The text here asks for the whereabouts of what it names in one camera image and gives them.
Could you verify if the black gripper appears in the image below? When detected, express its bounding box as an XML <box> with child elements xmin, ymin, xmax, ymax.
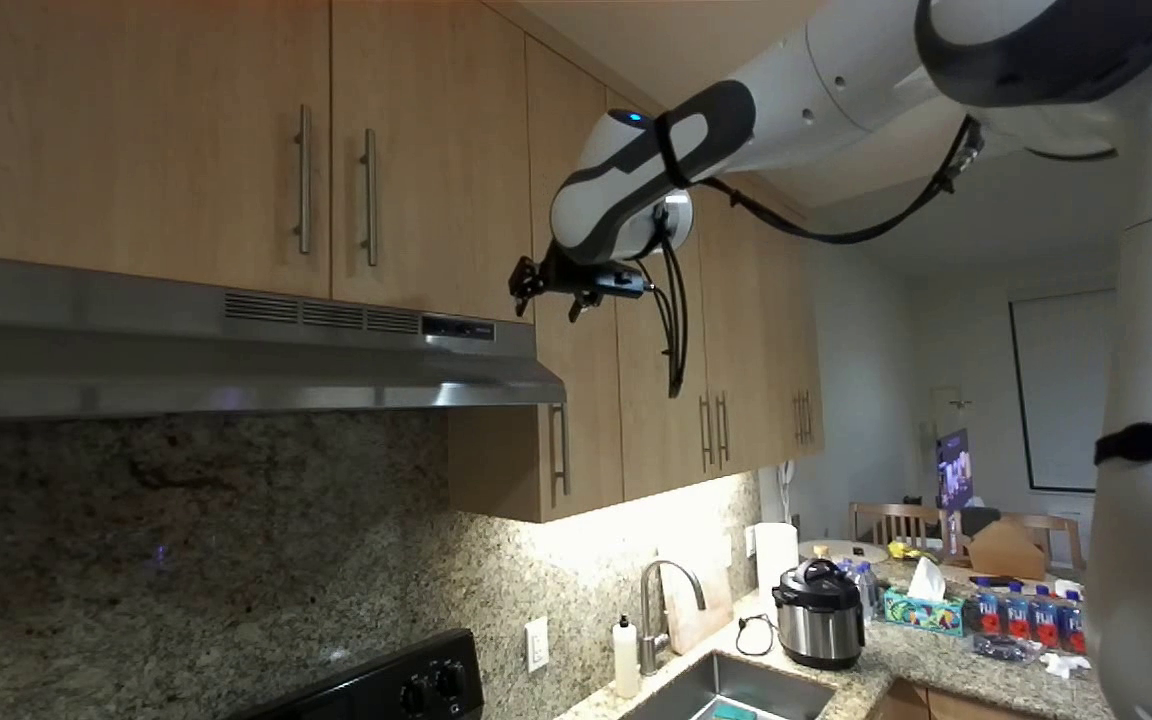
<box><xmin>510</xmin><ymin>249</ymin><xmax>649</xmax><ymax>319</ymax></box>

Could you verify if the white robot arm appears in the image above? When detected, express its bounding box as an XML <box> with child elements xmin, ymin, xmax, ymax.
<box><xmin>510</xmin><ymin>0</ymin><xmax>1152</xmax><ymax>720</ymax></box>

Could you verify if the black electric stove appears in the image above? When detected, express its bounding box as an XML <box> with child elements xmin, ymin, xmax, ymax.
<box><xmin>225</xmin><ymin>627</ymin><xmax>483</xmax><ymax>720</ymax></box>

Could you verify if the black hood control panel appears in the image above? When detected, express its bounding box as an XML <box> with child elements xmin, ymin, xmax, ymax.
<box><xmin>422</xmin><ymin>316</ymin><xmax>498</xmax><ymax>342</ymax></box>

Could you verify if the light wood upper cabinet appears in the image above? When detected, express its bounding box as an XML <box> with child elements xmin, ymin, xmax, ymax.
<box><xmin>0</xmin><ymin>0</ymin><xmax>822</xmax><ymax>519</ymax></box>

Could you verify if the paper towel roll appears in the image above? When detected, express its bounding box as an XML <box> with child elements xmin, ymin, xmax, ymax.
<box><xmin>752</xmin><ymin>524</ymin><xmax>802</xmax><ymax>607</ymax></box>

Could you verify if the white soap bottle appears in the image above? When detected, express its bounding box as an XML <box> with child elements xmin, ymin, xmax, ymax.
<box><xmin>613</xmin><ymin>617</ymin><xmax>640</xmax><ymax>701</ymax></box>

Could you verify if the chrome kitchen faucet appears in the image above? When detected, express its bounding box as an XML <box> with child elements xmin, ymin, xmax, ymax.
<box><xmin>640</xmin><ymin>556</ymin><xmax>708</xmax><ymax>676</ymax></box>

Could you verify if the wooden chair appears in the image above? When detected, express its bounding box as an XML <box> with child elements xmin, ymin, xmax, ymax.
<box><xmin>851</xmin><ymin>504</ymin><xmax>936</xmax><ymax>543</ymax></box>

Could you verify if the silver black pressure cooker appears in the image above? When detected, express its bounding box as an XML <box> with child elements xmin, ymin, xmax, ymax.
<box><xmin>774</xmin><ymin>562</ymin><xmax>866</xmax><ymax>669</ymax></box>

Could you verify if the stainless steel sink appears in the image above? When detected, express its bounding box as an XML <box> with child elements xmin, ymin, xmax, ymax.
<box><xmin>621</xmin><ymin>652</ymin><xmax>834</xmax><ymax>720</ymax></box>

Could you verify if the green tissue box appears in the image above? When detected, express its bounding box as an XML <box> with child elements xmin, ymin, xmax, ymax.
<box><xmin>882</xmin><ymin>562</ymin><xmax>963</xmax><ymax>635</ymax></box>

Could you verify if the stainless steel range hood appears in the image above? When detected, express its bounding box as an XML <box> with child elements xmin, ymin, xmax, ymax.
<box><xmin>0</xmin><ymin>260</ymin><xmax>565</xmax><ymax>421</ymax></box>

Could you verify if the pack of water bottles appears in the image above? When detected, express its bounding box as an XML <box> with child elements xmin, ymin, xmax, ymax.
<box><xmin>971</xmin><ymin>578</ymin><xmax>1089</xmax><ymax>658</ymax></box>

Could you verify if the white wall outlet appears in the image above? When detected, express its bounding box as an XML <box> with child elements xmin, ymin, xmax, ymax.
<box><xmin>523</xmin><ymin>617</ymin><xmax>551</xmax><ymax>673</ymax></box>

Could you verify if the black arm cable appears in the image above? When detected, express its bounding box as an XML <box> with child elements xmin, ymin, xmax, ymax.
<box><xmin>649</xmin><ymin>114</ymin><xmax>988</xmax><ymax>401</ymax></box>

